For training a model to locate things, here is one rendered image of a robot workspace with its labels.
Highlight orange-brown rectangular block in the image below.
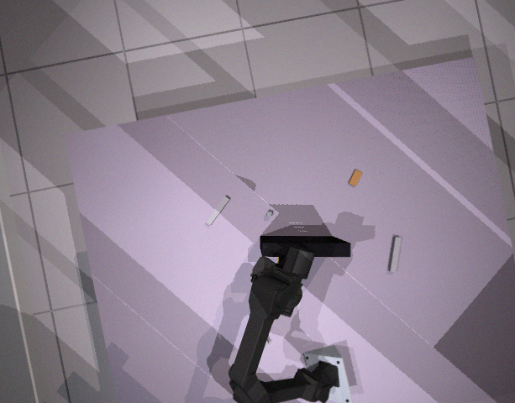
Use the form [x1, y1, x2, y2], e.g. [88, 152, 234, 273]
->
[349, 170, 362, 186]

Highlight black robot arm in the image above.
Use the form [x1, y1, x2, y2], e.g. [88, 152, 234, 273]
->
[229, 244, 339, 403]

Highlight grey rectangular bar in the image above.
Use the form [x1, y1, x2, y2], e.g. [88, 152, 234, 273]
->
[206, 196, 229, 226]

